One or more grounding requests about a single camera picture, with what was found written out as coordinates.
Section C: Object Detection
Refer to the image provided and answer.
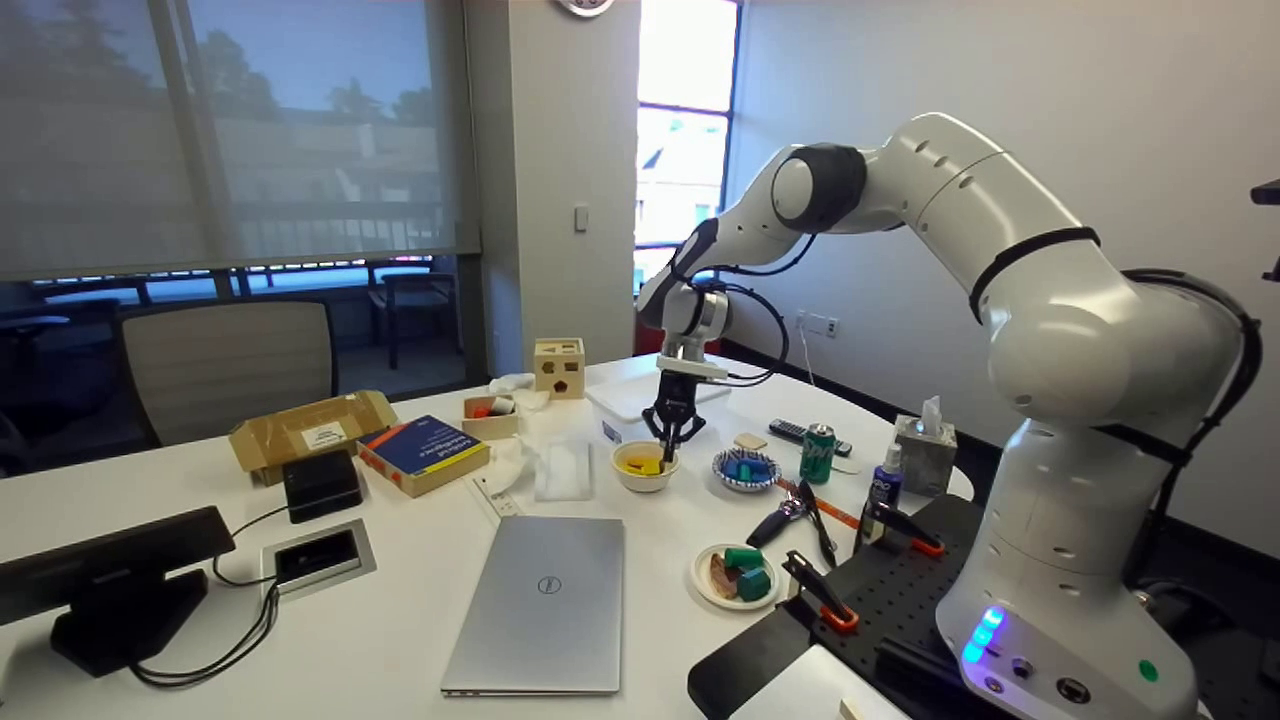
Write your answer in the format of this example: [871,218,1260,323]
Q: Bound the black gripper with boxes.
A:
[644,371,705,446]

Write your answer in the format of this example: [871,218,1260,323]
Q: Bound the black handled metal spoon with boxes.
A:
[662,433,675,475]

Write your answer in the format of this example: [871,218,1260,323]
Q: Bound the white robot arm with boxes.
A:
[636,111,1260,720]

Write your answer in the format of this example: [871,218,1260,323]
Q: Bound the white flat box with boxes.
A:
[584,360,737,426]

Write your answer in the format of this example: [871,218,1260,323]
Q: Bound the white bowl yellow contents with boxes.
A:
[613,438,674,495]

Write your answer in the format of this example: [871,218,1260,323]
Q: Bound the red bin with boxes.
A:
[634,315,664,354]

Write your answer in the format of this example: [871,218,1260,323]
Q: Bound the blue patterned white bowl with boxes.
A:
[714,446,779,495]

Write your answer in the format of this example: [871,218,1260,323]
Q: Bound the grey remote control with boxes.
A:
[768,420,853,458]

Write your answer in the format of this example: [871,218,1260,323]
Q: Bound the wooden shape sorter cube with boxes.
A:
[532,336,584,398]

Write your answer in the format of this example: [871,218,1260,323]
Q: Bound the clear plastic bag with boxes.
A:
[476,438,592,512]

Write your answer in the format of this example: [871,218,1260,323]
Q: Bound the green soda can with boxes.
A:
[802,425,835,484]

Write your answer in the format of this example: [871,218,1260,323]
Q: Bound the white plate with blocks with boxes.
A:
[690,545,787,610]

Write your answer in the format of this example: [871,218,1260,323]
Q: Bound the orange ruler strip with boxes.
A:
[775,480,859,528]

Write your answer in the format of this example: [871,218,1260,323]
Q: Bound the blue white spray bottle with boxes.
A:
[864,462,901,538]

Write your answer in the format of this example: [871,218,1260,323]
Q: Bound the left orange black clamp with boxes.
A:
[785,552,859,634]

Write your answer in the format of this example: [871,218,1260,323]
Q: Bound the orange black clamp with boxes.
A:
[871,504,950,561]
[785,552,859,634]

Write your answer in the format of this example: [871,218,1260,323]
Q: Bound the silver laptop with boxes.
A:
[441,517,623,700]

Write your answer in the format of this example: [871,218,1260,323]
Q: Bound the tissue box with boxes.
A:
[896,394,958,495]

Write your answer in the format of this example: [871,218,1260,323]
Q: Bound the blue yellow book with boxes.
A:
[356,414,488,495]

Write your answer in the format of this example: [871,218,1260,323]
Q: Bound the right orange black clamp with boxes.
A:
[871,504,950,561]

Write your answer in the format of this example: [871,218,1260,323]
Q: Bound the cardboard box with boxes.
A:
[227,392,395,484]

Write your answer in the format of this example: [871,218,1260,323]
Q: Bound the small black box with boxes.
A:
[286,452,366,523]

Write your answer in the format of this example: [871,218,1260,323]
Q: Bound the table power outlet plate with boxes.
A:
[263,521,375,593]

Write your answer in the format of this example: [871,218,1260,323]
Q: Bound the grey office chair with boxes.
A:
[117,298,337,445]

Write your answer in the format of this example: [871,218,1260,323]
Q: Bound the black lanyard strap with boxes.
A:
[745,475,849,575]

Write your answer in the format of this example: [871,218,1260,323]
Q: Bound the wall light switch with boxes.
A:
[573,203,592,237]

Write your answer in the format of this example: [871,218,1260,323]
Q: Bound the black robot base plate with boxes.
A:
[690,495,1011,720]

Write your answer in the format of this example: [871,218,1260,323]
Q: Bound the wall clock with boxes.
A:
[555,0,618,18]

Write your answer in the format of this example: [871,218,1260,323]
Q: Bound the black cable bundle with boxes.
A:
[125,495,293,693]

